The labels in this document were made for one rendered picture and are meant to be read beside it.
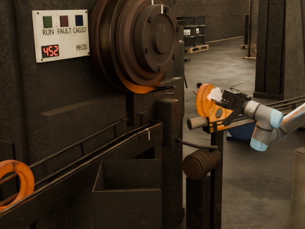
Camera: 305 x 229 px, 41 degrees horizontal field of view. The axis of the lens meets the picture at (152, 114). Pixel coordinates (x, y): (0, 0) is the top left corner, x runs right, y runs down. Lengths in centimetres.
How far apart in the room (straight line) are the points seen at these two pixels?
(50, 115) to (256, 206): 166
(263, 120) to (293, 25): 267
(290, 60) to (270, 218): 216
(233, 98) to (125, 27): 56
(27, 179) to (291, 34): 344
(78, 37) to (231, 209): 156
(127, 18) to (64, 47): 27
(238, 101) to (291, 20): 263
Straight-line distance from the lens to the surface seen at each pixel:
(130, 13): 166
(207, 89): 189
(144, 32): 163
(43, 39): 154
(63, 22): 160
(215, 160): 215
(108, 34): 162
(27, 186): 143
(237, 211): 270
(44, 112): 158
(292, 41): 440
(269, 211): 275
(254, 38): 1066
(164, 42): 174
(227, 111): 218
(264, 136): 182
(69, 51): 163
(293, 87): 443
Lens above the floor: 124
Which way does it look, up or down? 14 degrees down
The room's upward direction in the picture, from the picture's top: 1 degrees counter-clockwise
